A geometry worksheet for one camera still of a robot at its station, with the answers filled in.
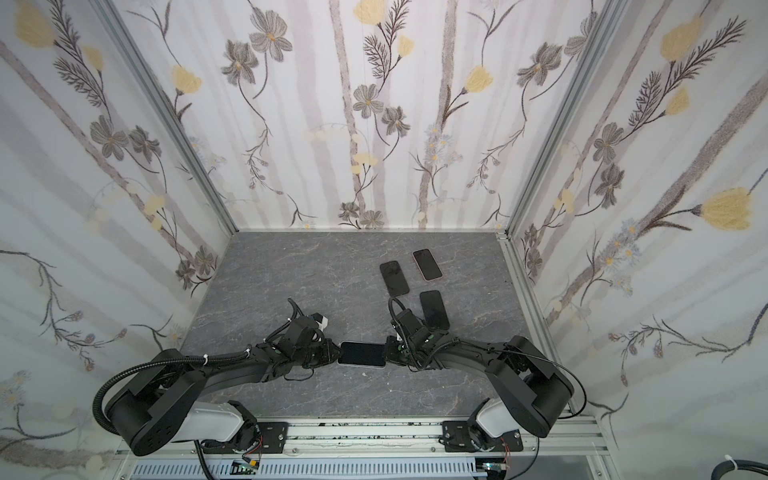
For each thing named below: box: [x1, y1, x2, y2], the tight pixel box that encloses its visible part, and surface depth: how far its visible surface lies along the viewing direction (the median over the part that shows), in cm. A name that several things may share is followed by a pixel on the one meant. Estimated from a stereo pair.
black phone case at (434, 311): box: [420, 290, 450, 331], surface depth 103 cm
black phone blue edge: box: [413, 248, 443, 281], surface depth 112 cm
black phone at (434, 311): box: [420, 290, 450, 331], surface depth 103 cm
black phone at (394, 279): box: [380, 260, 410, 297], surface depth 109 cm
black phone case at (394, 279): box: [380, 260, 410, 297], surface depth 109 cm
